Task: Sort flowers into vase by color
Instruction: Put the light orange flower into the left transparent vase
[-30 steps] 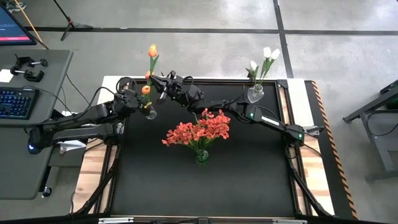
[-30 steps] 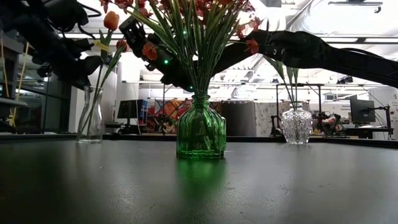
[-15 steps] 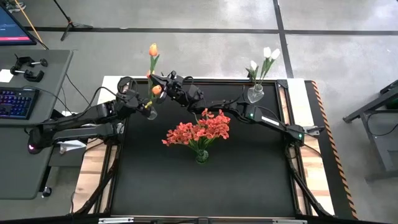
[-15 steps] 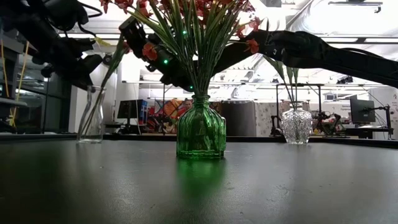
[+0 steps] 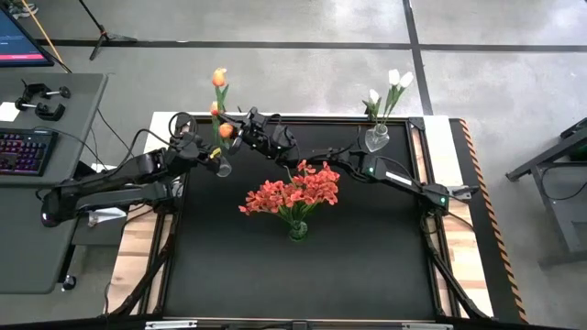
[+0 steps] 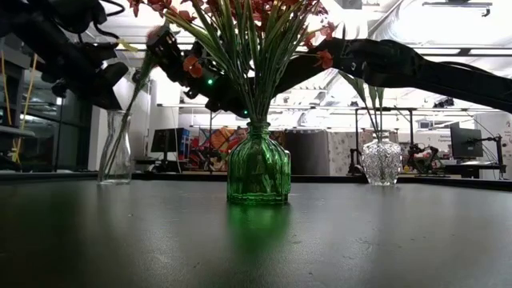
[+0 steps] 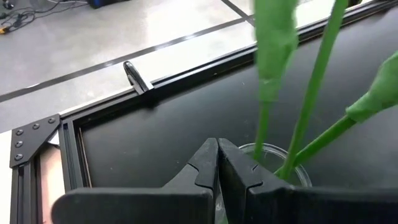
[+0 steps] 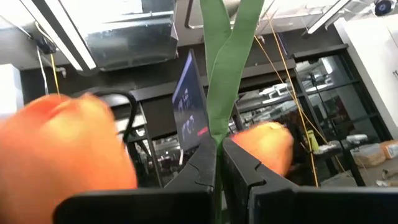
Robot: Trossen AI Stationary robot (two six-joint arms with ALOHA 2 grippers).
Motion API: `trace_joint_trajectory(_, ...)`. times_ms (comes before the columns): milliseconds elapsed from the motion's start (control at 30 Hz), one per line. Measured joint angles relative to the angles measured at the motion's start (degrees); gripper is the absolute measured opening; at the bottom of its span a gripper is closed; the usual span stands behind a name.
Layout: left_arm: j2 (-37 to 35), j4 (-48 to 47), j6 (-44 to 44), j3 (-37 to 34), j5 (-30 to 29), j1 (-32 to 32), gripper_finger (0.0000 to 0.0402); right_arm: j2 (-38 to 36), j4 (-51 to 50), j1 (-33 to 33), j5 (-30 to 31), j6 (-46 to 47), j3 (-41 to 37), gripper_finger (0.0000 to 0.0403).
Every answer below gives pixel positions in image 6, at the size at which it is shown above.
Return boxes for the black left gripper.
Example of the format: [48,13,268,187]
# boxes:
[43,41,130,110]

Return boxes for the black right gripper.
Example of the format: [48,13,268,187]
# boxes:
[146,27,289,119]

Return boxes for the large orange flower bunch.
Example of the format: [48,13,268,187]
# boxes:
[127,0,293,125]

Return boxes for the tall smooth clear glass vase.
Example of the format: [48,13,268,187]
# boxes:
[97,109,134,186]

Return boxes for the green ribbed glass vase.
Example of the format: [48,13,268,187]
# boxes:
[226,121,292,205]

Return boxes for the small orange flower bunch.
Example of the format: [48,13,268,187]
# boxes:
[255,0,338,125]

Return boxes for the white artificial tulip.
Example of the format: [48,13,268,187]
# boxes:
[338,70,379,141]
[367,86,381,141]
[375,86,387,141]

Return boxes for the clear cut-glass vase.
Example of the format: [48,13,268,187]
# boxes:
[362,138,403,186]

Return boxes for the black monitor on arm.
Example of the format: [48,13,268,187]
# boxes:
[450,126,485,160]

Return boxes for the black monitor with blue edge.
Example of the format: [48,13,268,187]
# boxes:
[150,127,191,165]

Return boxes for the colourful patterned tapestry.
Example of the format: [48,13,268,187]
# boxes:
[190,126,241,172]

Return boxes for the person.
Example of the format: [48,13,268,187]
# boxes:
[227,126,250,155]

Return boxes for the dark grey partition panel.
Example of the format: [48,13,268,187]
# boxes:
[290,130,331,174]

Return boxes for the pale patterned partition panel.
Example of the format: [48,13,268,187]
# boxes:
[328,131,367,175]

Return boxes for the long ceiling light bar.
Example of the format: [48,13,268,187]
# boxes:
[115,42,512,57]

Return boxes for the black ceiling spotlight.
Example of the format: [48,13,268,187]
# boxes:
[433,97,456,110]

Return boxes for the dark background desk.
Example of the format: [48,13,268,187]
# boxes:
[438,162,508,180]

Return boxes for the black metal rig frame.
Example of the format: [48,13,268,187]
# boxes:
[206,103,270,131]
[354,106,418,177]

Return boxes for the yellow cable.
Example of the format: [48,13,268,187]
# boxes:
[0,51,13,126]
[14,54,39,161]

